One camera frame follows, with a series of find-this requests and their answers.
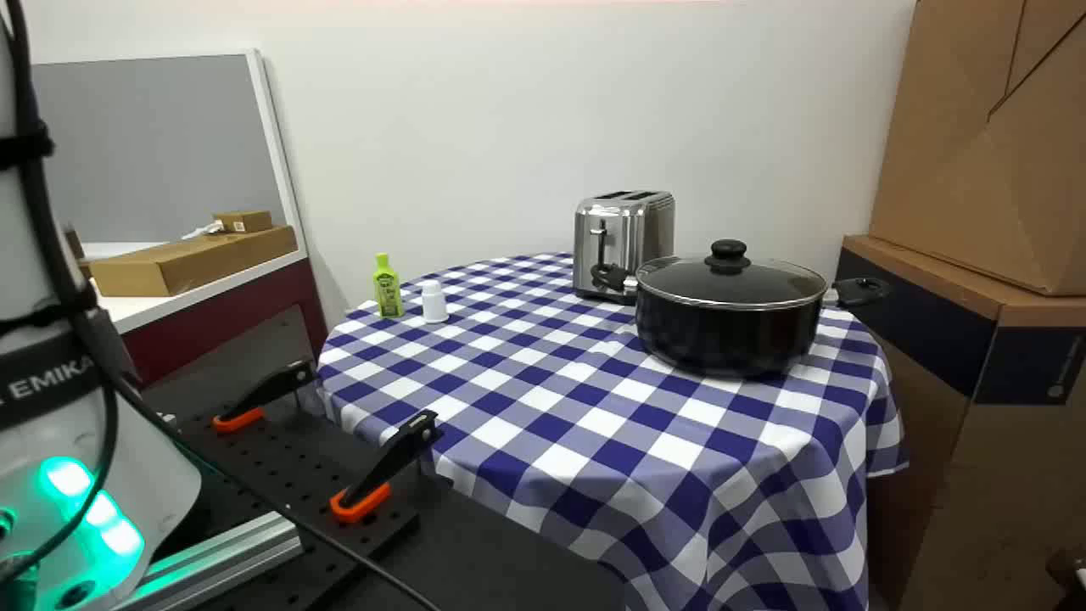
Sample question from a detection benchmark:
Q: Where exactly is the black cooking pot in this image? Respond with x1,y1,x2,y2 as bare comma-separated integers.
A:
632,269,895,385

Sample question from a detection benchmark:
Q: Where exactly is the glass lid with black knob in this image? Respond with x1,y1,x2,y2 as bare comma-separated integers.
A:
633,234,830,315

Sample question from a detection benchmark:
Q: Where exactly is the silver two-slot toaster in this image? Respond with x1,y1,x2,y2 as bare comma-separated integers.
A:
571,186,677,306

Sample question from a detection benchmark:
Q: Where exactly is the small white bottle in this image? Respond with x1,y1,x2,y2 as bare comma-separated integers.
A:
417,277,452,325

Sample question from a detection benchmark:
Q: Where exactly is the blue white checkered tablecloth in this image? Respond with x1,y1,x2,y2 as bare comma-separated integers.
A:
312,248,909,611

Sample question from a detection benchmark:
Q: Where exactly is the small green bottle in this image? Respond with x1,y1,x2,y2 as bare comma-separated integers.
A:
368,253,406,322

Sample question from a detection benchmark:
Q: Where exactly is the small cardboard box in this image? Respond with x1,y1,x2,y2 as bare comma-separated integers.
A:
209,208,279,237

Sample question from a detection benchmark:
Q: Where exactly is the white desk with red side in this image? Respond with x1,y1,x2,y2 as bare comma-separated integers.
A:
79,234,331,392

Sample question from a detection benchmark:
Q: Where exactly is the flat long cardboard box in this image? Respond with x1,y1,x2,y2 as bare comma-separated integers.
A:
80,222,300,303

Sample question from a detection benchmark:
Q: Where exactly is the brown cabinet with blue panel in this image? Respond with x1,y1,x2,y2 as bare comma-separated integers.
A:
830,231,1086,611

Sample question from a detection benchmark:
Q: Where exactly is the large brown cardboard box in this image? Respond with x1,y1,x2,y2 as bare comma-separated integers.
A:
865,0,1086,303

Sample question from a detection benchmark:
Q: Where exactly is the black clamp with orange handle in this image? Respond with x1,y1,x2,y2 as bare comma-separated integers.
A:
326,408,445,529
209,358,323,440

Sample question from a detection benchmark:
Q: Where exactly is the aluminium profile rail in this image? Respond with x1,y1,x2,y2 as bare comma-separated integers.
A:
118,506,308,611

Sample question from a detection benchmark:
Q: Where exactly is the grey board with white frame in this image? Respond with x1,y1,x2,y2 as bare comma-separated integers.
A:
30,49,308,262

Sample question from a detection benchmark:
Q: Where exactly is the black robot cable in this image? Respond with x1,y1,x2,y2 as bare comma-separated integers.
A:
0,0,445,611

